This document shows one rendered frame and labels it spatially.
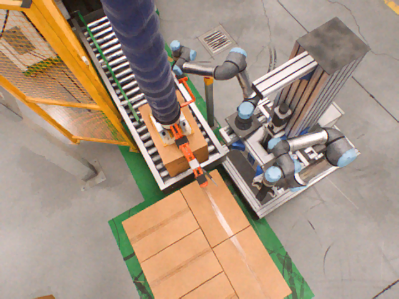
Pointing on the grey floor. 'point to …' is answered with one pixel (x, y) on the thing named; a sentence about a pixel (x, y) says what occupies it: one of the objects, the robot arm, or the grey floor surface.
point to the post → (209, 101)
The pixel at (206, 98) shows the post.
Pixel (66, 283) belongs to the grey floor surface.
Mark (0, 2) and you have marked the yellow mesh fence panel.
